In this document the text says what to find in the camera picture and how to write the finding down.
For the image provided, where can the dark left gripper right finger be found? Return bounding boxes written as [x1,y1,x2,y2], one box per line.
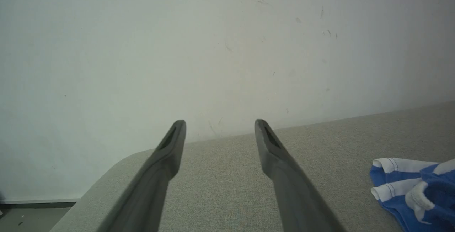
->
[254,119,347,232]

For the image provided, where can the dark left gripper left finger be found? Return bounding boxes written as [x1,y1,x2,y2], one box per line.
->
[97,120,187,232]

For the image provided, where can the blue white shorts garment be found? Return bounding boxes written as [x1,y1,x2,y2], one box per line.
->
[369,158,455,232]

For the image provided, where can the dark baseboard strip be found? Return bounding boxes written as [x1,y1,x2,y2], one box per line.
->
[0,199,80,209]

